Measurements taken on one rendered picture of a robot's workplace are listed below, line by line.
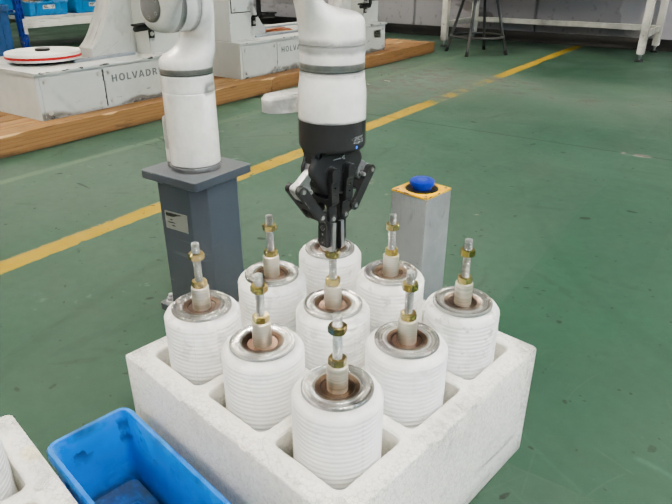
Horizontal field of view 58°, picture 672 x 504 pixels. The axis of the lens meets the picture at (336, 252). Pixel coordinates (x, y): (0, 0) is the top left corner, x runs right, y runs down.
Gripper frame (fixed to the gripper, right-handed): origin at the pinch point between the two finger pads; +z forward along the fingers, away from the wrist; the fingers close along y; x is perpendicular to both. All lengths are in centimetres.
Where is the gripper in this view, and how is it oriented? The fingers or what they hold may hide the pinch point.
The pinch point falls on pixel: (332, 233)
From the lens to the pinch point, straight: 72.6
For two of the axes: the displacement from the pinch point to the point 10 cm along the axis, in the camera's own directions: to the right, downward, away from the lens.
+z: 0.0, 9.0, 4.4
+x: -7.1, -3.1, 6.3
